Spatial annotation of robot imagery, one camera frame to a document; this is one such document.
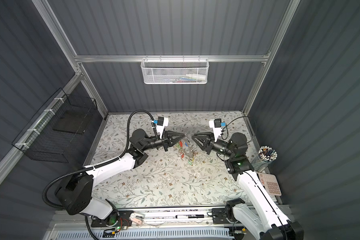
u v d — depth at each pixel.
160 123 0.62
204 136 0.65
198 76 0.87
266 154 0.80
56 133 0.73
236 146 0.52
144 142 0.59
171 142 0.66
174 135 0.65
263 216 0.41
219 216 0.74
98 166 0.49
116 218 0.71
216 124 0.59
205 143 0.61
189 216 0.74
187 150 0.69
